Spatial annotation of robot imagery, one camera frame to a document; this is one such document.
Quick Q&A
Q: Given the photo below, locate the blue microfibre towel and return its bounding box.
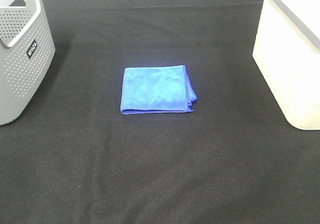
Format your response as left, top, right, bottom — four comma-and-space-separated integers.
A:
120, 65, 197, 115

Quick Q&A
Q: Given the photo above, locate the white plastic storage bin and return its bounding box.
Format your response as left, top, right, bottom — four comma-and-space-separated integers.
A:
252, 0, 320, 130

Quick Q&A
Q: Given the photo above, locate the grey perforated plastic basket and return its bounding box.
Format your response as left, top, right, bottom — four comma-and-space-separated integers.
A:
0, 0, 56, 125

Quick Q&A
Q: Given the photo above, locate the black table cloth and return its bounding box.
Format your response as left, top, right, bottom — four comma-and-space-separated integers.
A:
0, 0, 320, 223

